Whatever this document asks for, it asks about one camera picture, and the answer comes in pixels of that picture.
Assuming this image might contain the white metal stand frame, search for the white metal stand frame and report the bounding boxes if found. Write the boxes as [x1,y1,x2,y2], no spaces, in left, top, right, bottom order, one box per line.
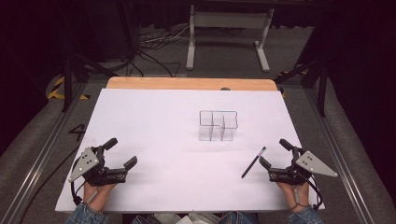
[185,4,276,74]

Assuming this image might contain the yellow black floor tape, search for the yellow black floor tape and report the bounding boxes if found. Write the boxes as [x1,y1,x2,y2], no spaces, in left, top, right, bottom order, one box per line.
[46,75,92,102]

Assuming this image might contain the dark wrist band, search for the dark wrist band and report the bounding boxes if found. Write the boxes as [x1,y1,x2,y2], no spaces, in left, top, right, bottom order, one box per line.
[290,202,310,212]

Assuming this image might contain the black floor tape mark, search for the black floor tape mark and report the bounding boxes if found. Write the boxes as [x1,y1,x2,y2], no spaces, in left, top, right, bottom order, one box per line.
[68,123,87,143]

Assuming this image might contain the person's left hand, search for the person's left hand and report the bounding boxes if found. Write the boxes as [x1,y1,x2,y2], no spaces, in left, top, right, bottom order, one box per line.
[82,181,118,213]

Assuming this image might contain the black pen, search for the black pen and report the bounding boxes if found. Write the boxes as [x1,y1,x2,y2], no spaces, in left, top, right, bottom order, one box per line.
[241,146,267,179]

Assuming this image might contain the clear acrylic organizer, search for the clear acrylic organizer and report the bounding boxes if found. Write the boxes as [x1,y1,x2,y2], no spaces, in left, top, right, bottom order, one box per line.
[198,109,239,142]

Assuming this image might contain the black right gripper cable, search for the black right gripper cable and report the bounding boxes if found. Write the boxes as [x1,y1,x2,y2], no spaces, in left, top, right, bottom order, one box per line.
[303,174,325,211]

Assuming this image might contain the person's right hand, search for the person's right hand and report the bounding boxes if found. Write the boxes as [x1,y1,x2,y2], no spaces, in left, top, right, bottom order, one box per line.
[276,182,311,213]

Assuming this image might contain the black tripod stand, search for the black tripod stand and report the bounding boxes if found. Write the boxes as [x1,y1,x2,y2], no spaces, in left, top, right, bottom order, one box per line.
[273,57,329,119]
[60,50,120,114]

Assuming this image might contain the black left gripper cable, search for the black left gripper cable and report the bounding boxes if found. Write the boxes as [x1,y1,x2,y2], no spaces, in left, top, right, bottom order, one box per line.
[70,179,87,207]

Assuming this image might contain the white table cover sheet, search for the white table cover sheet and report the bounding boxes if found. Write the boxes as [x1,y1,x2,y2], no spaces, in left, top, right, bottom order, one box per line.
[54,88,327,215]

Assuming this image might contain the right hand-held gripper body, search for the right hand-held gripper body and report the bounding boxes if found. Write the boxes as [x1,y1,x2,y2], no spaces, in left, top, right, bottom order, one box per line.
[268,146,339,187]

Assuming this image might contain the wooden table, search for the wooden table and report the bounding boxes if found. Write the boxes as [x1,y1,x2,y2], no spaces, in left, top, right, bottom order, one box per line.
[106,76,279,92]

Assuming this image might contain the bundle of floor cables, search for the bundle of floor cables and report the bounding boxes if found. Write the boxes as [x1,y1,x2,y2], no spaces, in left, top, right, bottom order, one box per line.
[129,23,191,78]

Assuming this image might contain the aluminium floor rail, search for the aluminium floor rail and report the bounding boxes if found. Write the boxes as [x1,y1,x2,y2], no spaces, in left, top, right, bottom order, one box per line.
[303,87,382,224]
[0,82,92,224]

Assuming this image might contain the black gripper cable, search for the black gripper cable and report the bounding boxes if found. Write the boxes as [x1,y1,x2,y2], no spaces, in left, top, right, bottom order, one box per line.
[70,179,87,207]
[303,174,325,211]

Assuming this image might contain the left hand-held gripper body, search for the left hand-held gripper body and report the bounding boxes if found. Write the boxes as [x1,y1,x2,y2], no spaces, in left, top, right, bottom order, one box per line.
[68,146,129,187]

